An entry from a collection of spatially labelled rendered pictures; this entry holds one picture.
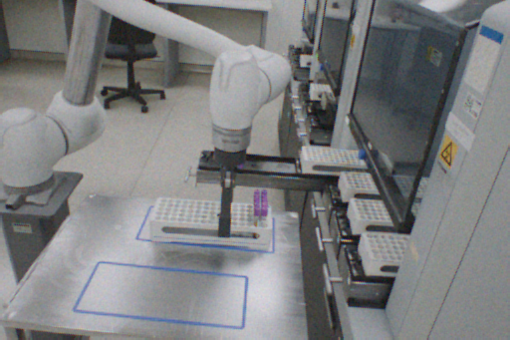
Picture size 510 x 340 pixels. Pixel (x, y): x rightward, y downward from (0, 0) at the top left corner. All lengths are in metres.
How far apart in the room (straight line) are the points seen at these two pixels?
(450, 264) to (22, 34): 5.17
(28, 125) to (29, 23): 4.12
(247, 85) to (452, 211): 0.45
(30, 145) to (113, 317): 0.67
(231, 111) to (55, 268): 0.53
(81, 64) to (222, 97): 0.63
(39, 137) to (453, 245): 1.15
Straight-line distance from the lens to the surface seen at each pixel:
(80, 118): 1.47
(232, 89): 0.85
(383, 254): 1.06
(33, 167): 1.43
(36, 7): 5.39
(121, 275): 1.00
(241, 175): 1.38
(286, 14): 4.82
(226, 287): 0.96
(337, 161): 1.41
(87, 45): 1.35
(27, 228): 1.54
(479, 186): 0.80
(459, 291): 0.95
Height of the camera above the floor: 1.51
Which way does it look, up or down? 28 degrees down
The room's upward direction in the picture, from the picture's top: 5 degrees clockwise
